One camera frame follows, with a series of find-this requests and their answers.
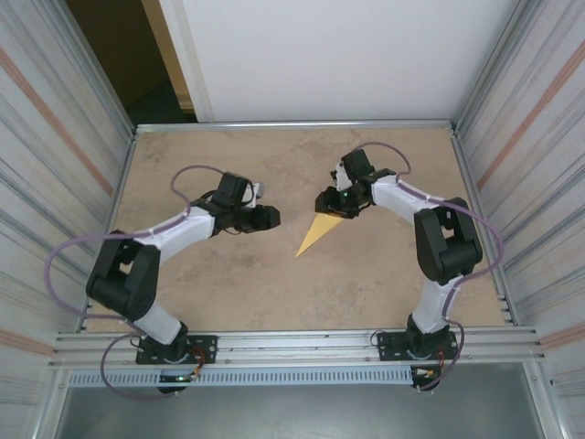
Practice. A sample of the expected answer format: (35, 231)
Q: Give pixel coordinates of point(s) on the aluminium corner post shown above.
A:
(490, 68)

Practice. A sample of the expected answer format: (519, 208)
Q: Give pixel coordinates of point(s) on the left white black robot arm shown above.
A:
(121, 274)

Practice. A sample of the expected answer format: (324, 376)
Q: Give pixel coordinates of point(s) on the grey metal panel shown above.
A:
(292, 416)

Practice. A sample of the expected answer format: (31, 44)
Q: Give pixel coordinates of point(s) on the long aluminium mounting rail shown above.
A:
(292, 340)

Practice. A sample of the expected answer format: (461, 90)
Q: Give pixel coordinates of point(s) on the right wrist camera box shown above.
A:
(340, 176)

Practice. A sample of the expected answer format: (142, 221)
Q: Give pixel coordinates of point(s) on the aluminium table side rail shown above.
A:
(467, 174)
(124, 174)

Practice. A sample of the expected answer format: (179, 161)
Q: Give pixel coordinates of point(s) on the aluminium rear frame bar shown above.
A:
(292, 125)

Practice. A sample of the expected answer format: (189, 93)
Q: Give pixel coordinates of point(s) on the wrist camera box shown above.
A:
(257, 190)
(340, 176)

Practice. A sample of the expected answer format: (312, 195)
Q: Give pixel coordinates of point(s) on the small circuit board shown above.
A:
(178, 378)
(427, 373)

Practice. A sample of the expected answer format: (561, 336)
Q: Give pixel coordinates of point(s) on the yellow paper sheet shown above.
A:
(322, 228)

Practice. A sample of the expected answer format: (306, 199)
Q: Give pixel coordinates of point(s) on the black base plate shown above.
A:
(205, 347)

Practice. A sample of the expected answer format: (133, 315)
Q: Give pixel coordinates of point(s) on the white door frame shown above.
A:
(192, 68)

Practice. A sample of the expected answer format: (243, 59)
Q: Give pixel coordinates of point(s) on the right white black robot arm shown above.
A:
(450, 242)

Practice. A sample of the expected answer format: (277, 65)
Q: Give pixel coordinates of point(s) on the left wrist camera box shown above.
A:
(257, 190)

